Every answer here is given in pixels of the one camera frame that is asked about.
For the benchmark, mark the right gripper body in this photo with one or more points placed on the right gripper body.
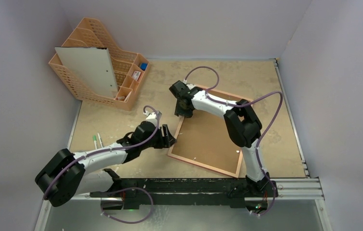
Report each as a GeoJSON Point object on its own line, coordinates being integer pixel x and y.
{"type": "Point", "coordinates": [183, 106]}

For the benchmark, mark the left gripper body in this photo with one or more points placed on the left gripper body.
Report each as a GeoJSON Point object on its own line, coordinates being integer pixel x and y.
{"type": "Point", "coordinates": [158, 141]}

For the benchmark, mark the brown cardboard backing board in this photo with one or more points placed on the brown cardboard backing board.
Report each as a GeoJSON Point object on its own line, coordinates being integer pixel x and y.
{"type": "Point", "coordinates": [203, 141]}

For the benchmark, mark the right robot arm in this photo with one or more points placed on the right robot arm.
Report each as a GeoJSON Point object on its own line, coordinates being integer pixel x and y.
{"type": "Point", "coordinates": [242, 124]}

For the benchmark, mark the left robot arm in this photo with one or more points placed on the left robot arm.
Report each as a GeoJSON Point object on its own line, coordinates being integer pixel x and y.
{"type": "Point", "coordinates": [68, 174]}

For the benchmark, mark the green marker pen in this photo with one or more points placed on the green marker pen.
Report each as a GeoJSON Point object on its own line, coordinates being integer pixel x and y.
{"type": "Point", "coordinates": [95, 141]}
{"type": "Point", "coordinates": [100, 140]}

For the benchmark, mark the white red small box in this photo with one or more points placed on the white red small box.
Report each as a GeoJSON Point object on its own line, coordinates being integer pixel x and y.
{"type": "Point", "coordinates": [136, 75]}

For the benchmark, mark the blue item in organizer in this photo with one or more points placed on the blue item in organizer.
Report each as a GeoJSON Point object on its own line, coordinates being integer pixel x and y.
{"type": "Point", "coordinates": [143, 66]}

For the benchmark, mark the orange plastic file organizer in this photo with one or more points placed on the orange plastic file organizer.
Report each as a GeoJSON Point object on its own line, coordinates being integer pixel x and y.
{"type": "Point", "coordinates": [91, 32]}

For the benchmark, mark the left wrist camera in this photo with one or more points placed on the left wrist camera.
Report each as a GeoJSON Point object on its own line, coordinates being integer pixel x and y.
{"type": "Point", "coordinates": [153, 117]}

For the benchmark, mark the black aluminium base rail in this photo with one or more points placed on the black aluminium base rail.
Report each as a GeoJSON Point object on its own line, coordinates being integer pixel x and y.
{"type": "Point", "coordinates": [132, 193]}

